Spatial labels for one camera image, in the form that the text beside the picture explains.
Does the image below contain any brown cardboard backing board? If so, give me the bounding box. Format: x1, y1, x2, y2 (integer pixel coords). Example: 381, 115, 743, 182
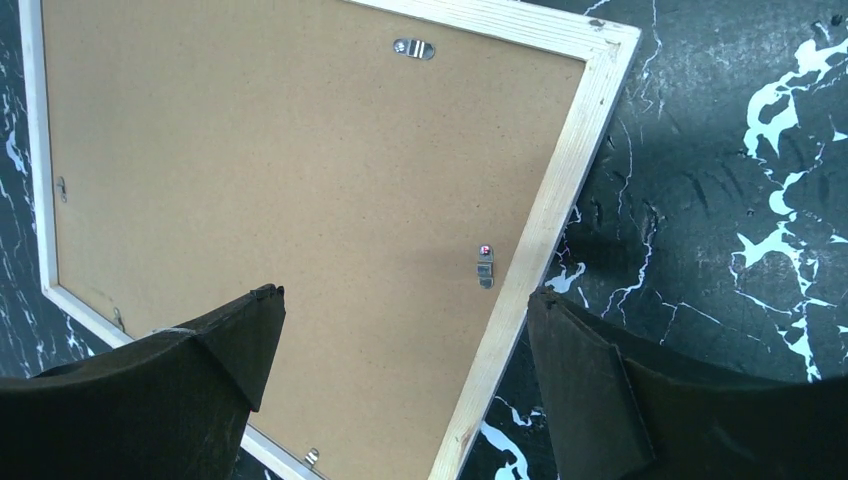
40, 0, 588, 480

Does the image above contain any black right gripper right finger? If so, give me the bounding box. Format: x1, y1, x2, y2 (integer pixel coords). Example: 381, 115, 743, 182
527, 287, 847, 479

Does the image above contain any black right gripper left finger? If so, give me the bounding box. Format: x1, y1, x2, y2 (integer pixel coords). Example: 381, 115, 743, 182
1, 284, 286, 479

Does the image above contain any small metal frame clip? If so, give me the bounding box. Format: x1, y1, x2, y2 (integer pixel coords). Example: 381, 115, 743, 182
393, 38, 435, 61

